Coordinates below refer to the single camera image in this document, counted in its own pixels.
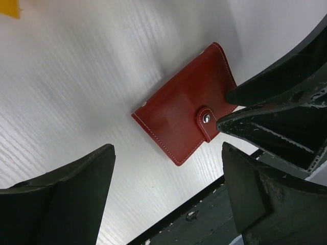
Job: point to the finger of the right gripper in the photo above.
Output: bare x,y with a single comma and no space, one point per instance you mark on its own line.
296,134
294,67

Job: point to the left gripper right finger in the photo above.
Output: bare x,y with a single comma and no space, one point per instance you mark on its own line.
271,206

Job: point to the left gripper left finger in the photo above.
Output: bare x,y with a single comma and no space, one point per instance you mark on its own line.
63,206

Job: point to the red leather card holder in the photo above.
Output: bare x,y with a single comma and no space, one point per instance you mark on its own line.
182,114

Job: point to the yellow plastic card bin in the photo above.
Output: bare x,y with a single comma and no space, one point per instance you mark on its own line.
10,8

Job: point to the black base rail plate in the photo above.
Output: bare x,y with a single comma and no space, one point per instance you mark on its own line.
206,218

